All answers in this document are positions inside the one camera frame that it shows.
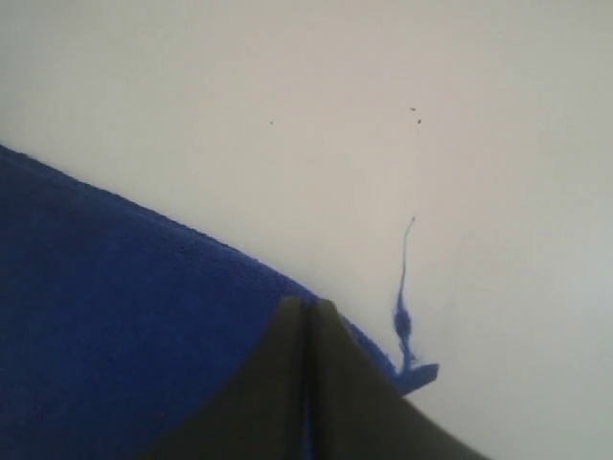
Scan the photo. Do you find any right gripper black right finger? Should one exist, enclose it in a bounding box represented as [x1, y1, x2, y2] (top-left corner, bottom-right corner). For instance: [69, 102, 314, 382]
[306, 300, 484, 460]

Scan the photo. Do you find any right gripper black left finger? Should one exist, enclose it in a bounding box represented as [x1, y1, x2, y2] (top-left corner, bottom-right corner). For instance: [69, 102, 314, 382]
[142, 297, 307, 459]

